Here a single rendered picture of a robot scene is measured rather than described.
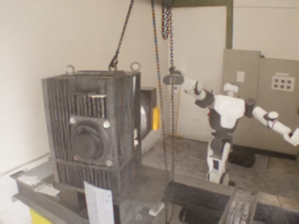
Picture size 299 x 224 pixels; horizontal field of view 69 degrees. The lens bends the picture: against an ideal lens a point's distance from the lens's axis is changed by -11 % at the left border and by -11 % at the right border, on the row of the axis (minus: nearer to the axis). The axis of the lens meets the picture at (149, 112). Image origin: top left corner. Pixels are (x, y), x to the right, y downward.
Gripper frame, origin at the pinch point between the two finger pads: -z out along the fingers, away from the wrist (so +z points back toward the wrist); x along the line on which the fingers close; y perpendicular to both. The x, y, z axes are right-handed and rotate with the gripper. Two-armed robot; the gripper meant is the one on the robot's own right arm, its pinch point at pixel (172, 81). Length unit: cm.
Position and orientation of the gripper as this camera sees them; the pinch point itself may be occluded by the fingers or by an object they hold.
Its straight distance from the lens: 138.6
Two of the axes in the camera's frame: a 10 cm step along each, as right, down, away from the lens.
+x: -9.8, -0.3, 2.1
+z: 2.1, -2.9, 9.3
